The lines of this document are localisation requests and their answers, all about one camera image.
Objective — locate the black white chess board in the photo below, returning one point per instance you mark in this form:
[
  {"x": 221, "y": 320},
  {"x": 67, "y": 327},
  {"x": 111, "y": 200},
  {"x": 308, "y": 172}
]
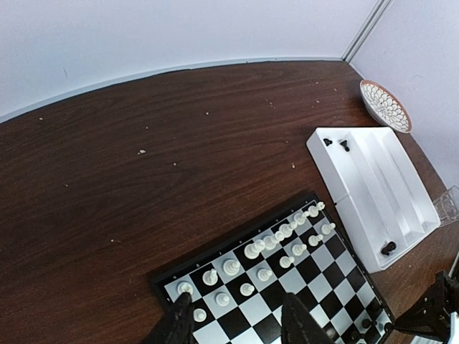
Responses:
[{"x": 354, "y": 297}]

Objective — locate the right aluminium frame post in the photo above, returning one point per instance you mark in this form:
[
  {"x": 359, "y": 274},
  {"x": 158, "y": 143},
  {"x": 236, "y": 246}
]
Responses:
[{"x": 366, "y": 28}]

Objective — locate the white chess pieces row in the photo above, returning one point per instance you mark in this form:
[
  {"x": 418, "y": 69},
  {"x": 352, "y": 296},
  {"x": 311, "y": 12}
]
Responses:
[{"x": 248, "y": 282}]

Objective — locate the patterned ceramic plate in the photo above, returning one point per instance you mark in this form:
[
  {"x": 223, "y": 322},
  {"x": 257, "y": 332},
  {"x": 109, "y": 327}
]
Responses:
[{"x": 384, "y": 107}]

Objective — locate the white plastic compartment tray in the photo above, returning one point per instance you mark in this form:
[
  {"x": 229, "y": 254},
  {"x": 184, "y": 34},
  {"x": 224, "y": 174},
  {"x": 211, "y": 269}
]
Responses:
[{"x": 376, "y": 190}]

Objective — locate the black chess pawn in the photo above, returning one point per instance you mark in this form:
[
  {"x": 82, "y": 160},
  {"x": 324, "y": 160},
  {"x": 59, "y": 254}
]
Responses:
[{"x": 367, "y": 323}]

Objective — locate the clear drinking glass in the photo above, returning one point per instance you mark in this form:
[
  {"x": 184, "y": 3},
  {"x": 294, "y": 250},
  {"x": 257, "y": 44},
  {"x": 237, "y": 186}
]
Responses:
[{"x": 446, "y": 206}]

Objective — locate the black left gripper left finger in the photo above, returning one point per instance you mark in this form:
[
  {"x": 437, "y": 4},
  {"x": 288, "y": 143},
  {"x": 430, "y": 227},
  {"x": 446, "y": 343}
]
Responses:
[{"x": 177, "y": 324}]

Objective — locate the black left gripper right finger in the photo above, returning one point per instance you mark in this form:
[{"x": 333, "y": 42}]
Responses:
[{"x": 297, "y": 324}]

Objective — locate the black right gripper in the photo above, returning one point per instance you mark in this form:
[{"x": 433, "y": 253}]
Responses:
[{"x": 430, "y": 316}]

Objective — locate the black chess bishop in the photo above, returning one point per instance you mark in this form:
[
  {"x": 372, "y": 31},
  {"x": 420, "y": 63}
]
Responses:
[{"x": 388, "y": 249}]

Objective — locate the twelfth black chess piece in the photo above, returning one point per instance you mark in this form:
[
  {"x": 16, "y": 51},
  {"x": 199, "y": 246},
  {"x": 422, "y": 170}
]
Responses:
[{"x": 388, "y": 327}]

